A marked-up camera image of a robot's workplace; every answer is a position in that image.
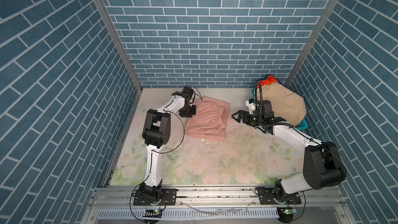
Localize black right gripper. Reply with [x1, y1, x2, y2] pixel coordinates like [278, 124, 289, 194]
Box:
[231, 109, 263, 127]

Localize pink shorts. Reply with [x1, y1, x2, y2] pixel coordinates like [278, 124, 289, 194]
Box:
[185, 96, 230, 142]

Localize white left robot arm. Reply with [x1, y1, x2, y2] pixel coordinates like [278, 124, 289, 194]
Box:
[142, 86, 196, 188]

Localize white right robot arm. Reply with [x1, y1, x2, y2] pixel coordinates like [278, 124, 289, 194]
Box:
[231, 110, 347, 195]

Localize beige shorts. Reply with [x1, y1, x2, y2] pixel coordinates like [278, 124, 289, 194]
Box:
[261, 82, 306, 125]

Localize red shorts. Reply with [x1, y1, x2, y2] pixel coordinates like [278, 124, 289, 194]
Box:
[256, 75, 279, 88]

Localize teal plastic laundry basket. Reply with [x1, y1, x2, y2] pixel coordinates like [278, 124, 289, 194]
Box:
[251, 89, 308, 130]

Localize right controller board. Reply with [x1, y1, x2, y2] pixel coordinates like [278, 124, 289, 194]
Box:
[277, 207, 294, 224]

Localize controller board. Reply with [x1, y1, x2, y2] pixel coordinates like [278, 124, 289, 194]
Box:
[142, 209, 163, 224]
[277, 207, 294, 224]

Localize left controller board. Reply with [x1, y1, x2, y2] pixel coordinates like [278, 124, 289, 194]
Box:
[142, 209, 163, 224]

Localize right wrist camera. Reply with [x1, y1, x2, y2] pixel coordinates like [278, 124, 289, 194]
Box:
[246, 99, 273, 114]

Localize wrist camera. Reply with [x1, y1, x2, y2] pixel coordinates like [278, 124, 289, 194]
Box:
[182, 86, 194, 100]
[246, 99, 273, 114]

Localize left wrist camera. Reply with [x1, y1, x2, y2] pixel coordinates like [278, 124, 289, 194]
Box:
[182, 86, 194, 100]

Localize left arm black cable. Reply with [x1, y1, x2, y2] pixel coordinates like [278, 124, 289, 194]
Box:
[152, 110, 186, 155]

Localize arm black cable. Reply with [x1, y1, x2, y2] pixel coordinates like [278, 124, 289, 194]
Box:
[152, 110, 186, 155]
[254, 81, 264, 113]

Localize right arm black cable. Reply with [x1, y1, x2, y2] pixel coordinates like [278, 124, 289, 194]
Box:
[254, 81, 264, 113]

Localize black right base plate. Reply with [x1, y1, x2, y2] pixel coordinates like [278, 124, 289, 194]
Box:
[254, 187, 302, 205]

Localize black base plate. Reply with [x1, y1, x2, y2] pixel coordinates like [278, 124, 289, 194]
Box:
[133, 187, 177, 206]
[254, 187, 302, 205]

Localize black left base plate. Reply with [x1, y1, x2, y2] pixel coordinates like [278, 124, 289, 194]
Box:
[133, 187, 177, 206]

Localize aluminium front rail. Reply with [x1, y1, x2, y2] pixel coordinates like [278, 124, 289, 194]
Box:
[83, 185, 354, 224]

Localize aluminium left corner post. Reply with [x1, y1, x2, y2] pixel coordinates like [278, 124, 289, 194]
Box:
[92, 0, 143, 93]

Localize aluminium corner post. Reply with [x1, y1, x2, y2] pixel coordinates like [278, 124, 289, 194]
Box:
[92, 0, 143, 93]
[284, 0, 339, 88]

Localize aluminium right corner post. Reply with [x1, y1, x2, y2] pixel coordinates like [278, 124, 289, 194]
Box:
[284, 0, 339, 88]

